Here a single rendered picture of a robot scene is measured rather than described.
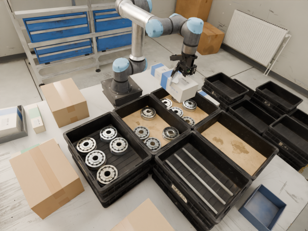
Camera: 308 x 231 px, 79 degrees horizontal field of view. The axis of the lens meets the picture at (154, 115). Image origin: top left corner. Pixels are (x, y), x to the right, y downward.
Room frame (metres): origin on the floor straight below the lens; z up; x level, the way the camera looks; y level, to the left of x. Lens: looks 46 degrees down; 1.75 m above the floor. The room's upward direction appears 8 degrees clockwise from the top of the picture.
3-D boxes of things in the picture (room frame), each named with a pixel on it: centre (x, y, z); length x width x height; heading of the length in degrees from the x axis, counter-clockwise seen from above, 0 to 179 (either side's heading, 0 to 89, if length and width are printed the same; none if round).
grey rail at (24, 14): (2.56, 1.01, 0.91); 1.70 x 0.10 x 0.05; 131
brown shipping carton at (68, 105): (0.97, 0.65, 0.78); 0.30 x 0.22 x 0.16; 41
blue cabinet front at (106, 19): (2.80, 0.68, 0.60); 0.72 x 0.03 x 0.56; 131
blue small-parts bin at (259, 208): (0.41, -0.65, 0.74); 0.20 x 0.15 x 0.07; 136
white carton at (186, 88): (0.93, -0.12, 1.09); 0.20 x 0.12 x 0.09; 41
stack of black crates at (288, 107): (1.71, -1.30, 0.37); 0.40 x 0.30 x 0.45; 41
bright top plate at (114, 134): (0.68, 0.25, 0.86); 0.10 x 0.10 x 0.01
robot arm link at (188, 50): (0.92, -0.13, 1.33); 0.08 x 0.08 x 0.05
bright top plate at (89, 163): (0.50, 0.27, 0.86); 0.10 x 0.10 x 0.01
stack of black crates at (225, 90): (1.75, -0.74, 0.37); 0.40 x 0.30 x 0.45; 41
